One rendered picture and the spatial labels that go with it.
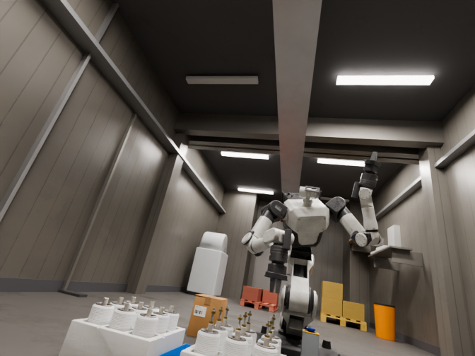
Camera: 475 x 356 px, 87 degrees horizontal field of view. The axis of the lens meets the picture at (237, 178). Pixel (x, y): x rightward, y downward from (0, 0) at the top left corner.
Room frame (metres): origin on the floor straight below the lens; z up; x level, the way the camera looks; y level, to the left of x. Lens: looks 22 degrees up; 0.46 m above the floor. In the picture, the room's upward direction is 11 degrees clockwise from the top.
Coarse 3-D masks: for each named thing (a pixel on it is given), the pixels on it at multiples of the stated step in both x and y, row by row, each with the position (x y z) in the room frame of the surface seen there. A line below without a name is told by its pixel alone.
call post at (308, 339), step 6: (306, 336) 1.25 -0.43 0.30; (312, 336) 1.24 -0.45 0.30; (318, 336) 1.23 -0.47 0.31; (306, 342) 1.25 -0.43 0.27; (312, 342) 1.24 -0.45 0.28; (318, 342) 1.23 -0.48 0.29; (306, 348) 1.24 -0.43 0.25; (312, 348) 1.24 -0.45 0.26; (318, 348) 1.23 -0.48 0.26; (306, 354) 1.24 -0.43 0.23; (312, 354) 1.24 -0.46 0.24; (318, 354) 1.23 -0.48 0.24
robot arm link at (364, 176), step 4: (368, 160) 1.25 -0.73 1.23; (372, 160) 1.24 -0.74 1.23; (368, 164) 1.27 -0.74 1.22; (372, 164) 1.25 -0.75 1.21; (376, 164) 1.26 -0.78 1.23; (380, 164) 1.29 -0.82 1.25; (364, 168) 1.29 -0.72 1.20; (368, 168) 1.27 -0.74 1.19; (372, 168) 1.26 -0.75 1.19; (376, 168) 1.28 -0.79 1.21; (368, 172) 1.29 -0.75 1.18; (372, 172) 1.28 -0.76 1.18; (376, 172) 1.29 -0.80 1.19; (364, 176) 1.30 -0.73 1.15; (368, 176) 1.28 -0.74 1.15; (372, 176) 1.27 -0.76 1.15; (376, 176) 1.28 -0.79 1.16; (368, 180) 1.29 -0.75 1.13; (372, 180) 1.28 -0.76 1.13; (376, 180) 1.29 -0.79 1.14
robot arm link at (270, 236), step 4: (272, 228) 1.23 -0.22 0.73; (264, 232) 1.28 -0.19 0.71; (268, 232) 1.25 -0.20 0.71; (272, 232) 1.22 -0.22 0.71; (276, 232) 1.20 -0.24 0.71; (264, 236) 1.28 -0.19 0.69; (268, 236) 1.25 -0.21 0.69; (272, 236) 1.22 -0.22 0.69; (276, 236) 1.20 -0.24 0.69; (264, 240) 1.27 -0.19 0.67; (268, 240) 1.25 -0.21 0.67; (272, 240) 1.22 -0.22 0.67; (276, 240) 1.22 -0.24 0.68; (264, 244) 1.31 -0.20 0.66; (268, 244) 1.29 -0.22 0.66; (272, 244) 1.32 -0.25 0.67
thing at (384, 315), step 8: (376, 304) 5.06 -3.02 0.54; (384, 304) 4.94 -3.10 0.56; (376, 312) 5.07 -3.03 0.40; (384, 312) 4.95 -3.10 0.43; (392, 312) 4.93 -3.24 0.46; (376, 320) 5.09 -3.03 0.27; (384, 320) 4.96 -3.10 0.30; (392, 320) 4.93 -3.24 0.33; (376, 328) 5.11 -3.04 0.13; (384, 328) 4.97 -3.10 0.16; (392, 328) 4.94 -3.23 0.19; (384, 336) 4.97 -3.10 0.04; (392, 336) 4.94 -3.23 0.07
